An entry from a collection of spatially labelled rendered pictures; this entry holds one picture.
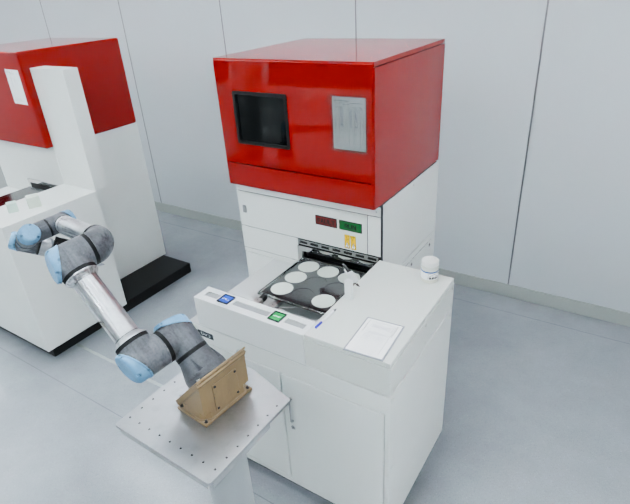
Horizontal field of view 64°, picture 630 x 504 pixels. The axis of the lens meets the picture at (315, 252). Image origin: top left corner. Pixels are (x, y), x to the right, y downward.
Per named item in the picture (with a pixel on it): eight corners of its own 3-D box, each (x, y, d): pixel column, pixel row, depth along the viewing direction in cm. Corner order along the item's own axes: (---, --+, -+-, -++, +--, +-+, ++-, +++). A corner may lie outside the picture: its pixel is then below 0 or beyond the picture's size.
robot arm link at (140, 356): (179, 354, 163) (81, 226, 170) (138, 383, 154) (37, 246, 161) (172, 365, 173) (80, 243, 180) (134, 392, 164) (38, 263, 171)
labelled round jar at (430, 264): (424, 273, 217) (425, 254, 212) (440, 277, 213) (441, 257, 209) (418, 281, 212) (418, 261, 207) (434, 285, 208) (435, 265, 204)
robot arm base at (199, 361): (199, 380, 160) (180, 355, 161) (183, 394, 171) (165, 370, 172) (233, 355, 171) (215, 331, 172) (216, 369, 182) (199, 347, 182)
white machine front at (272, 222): (247, 248, 279) (238, 179, 260) (382, 284, 238) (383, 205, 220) (244, 250, 277) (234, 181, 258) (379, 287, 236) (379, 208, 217)
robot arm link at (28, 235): (43, 215, 195) (39, 223, 204) (13, 227, 188) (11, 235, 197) (54, 233, 196) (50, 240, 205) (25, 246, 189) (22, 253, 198)
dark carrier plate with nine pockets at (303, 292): (304, 258, 249) (304, 257, 249) (367, 275, 232) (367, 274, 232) (261, 292, 224) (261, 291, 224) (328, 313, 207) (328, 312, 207)
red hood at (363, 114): (310, 143, 309) (303, 38, 281) (438, 159, 268) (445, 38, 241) (228, 183, 254) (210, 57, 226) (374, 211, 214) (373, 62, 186)
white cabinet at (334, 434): (286, 377, 306) (274, 259, 268) (441, 441, 258) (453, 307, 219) (214, 453, 259) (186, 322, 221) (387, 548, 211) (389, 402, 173)
